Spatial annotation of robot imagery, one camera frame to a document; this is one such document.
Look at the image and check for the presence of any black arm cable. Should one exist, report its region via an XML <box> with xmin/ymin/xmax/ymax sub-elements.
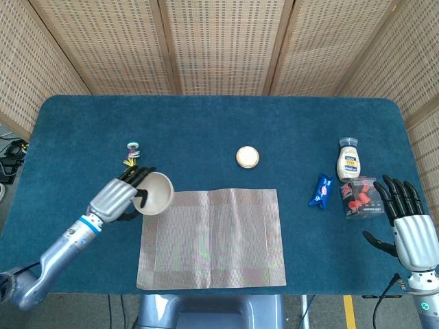
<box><xmin>0</xmin><ymin>262</ymin><xmax>41</xmax><ymax>292</ymax></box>
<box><xmin>372</xmin><ymin>272</ymin><xmax>404</xmax><ymax>329</ymax></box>

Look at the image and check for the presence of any white table leg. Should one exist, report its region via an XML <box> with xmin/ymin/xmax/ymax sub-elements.
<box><xmin>300</xmin><ymin>294</ymin><xmax>311</xmax><ymax>329</ymax></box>

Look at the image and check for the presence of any blue felt table cover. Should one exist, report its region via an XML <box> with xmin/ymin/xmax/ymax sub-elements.
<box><xmin>0</xmin><ymin>95</ymin><xmax>439</xmax><ymax>296</ymax></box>

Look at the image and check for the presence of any blue snack packet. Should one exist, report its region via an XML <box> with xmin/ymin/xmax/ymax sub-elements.
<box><xmin>307</xmin><ymin>173</ymin><xmax>335</xmax><ymax>209</ymax></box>

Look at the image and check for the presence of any squeeze mayonnaise bottle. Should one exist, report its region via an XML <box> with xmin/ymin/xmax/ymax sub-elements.
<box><xmin>335</xmin><ymin>136</ymin><xmax>364</xmax><ymax>182</ymax></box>

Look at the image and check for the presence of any clear box with red items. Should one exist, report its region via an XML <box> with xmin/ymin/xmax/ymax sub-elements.
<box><xmin>339</xmin><ymin>175</ymin><xmax>385</xmax><ymax>220</ymax></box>

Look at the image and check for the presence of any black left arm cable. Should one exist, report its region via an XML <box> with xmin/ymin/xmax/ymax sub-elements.
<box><xmin>0</xmin><ymin>262</ymin><xmax>41</xmax><ymax>292</ymax></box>

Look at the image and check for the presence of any beige round bowl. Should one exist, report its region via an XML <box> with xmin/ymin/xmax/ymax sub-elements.
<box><xmin>132</xmin><ymin>171</ymin><xmax>175</xmax><ymax>217</ymax></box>

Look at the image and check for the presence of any blue floor cable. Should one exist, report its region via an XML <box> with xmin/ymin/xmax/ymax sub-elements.
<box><xmin>301</xmin><ymin>294</ymin><xmax>318</xmax><ymax>329</ymax></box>

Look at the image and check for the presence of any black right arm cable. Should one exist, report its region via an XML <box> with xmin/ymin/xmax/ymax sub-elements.
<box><xmin>372</xmin><ymin>272</ymin><xmax>404</xmax><ymax>329</ymax></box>

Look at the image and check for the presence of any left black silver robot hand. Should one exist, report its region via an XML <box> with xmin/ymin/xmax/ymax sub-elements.
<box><xmin>88</xmin><ymin>165</ymin><xmax>157</xmax><ymax>226</ymax></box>

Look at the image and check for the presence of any blue-grey robot torso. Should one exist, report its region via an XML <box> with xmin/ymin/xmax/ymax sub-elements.
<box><xmin>137</xmin><ymin>293</ymin><xmax>286</xmax><ymax>329</ymax></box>

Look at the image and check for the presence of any colourful feather shuttlecock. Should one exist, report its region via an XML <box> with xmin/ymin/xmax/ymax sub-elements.
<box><xmin>121</xmin><ymin>141</ymin><xmax>142</xmax><ymax>169</ymax></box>

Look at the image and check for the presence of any floor cables and power strip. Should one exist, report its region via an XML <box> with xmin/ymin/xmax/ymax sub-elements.
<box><xmin>0</xmin><ymin>133</ymin><xmax>30</xmax><ymax>184</ymax></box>

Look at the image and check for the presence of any woven beige placemat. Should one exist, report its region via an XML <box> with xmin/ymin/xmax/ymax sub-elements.
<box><xmin>136</xmin><ymin>188</ymin><xmax>287</xmax><ymax>291</ymax></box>

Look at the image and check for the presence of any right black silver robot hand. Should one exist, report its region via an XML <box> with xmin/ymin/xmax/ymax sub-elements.
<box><xmin>362</xmin><ymin>174</ymin><xmax>439</xmax><ymax>273</ymax></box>

